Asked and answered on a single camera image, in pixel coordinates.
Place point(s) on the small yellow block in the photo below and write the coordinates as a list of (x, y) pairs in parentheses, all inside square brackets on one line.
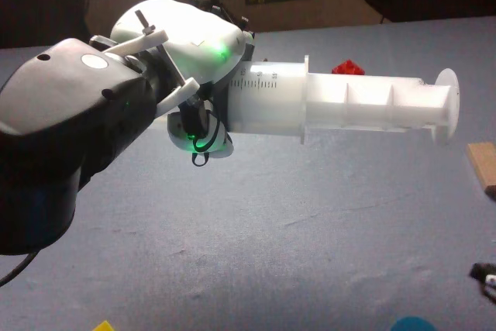
[(104, 326)]

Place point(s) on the tan wooden block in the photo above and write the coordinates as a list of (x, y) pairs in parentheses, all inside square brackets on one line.
[(484, 168)]

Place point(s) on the red and green toy brick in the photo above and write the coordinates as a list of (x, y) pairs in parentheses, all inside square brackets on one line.
[(348, 68)]

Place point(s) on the cyan round disc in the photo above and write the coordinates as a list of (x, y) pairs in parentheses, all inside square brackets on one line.
[(412, 324)]

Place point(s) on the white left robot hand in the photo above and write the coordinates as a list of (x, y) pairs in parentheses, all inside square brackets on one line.
[(193, 28)]

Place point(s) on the large translucent plastic syringe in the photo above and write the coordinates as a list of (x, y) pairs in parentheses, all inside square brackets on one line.
[(348, 102)]

